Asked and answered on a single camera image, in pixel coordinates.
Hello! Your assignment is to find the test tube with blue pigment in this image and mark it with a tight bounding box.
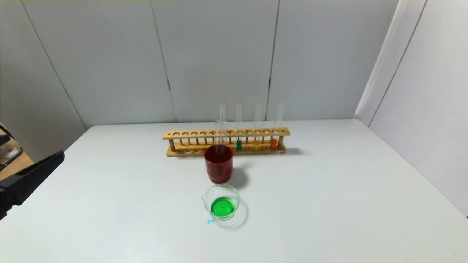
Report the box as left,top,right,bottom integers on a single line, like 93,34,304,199
236,103,244,151
221,121,229,158

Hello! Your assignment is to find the test tube with yellow pigment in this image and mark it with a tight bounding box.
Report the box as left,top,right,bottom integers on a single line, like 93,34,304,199
214,121,222,158
254,103,261,150

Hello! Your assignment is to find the test tube with red pigment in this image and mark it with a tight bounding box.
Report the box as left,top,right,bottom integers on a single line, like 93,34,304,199
219,104,226,145
270,103,284,150

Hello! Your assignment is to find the wooden test tube rack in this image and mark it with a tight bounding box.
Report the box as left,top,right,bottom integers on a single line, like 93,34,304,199
163,127,291,157

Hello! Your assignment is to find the red plastic cup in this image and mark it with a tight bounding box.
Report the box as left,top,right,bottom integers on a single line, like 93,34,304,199
204,144,234,184

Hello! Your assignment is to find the clear glass beaker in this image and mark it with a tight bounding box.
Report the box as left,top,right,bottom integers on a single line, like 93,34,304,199
202,183,242,221

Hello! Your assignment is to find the dark cluttered background shelf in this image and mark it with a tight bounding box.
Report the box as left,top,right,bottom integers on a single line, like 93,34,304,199
0,124,23,170

